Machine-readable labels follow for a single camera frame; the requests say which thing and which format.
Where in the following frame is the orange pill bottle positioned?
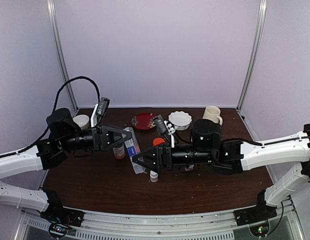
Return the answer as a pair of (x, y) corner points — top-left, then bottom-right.
(152, 137), (166, 147)

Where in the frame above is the right aluminium frame post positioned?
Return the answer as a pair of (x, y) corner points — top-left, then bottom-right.
(236, 0), (267, 112)

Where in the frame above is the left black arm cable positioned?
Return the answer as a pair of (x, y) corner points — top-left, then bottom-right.
(0, 75), (100, 158)

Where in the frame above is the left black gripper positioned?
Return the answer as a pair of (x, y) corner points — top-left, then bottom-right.
(60, 124), (132, 152)

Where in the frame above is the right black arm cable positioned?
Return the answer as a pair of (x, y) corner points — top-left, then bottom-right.
(219, 129), (310, 147)

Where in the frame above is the red floral plate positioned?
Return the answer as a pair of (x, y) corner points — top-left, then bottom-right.
(131, 112), (155, 130)

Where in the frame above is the white ceramic rice bowl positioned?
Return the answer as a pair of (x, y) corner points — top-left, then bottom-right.
(73, 114), (90, 130)

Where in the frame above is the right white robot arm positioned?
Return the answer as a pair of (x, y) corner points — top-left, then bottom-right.
(132, 119), (310, 221)

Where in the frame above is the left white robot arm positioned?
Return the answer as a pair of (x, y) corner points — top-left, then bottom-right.
(0, 108), (132, 222)

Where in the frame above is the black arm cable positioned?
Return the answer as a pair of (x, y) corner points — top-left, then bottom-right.
(0, 75), (100, 158)
(219, 129), (310, 147)

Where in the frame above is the front aluminium rail base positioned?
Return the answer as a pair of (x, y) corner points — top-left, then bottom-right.
(18, 194), (304, 240)

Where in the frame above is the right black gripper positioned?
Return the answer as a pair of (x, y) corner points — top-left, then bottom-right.
(132, 142), (213, 175)

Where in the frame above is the grey lid vitamin bottle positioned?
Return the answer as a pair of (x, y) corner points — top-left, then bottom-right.
(113, 143), (126, 160)

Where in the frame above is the clear plastic pill organizer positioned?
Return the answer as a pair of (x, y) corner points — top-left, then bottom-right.
(124, 127), (146, 174)

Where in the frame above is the cream ribbed mug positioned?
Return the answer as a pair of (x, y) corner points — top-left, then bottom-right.
(202, 105), (223, 125)

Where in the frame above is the white scalloped bowl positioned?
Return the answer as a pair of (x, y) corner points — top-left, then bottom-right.
(168, 111), (192, 131)

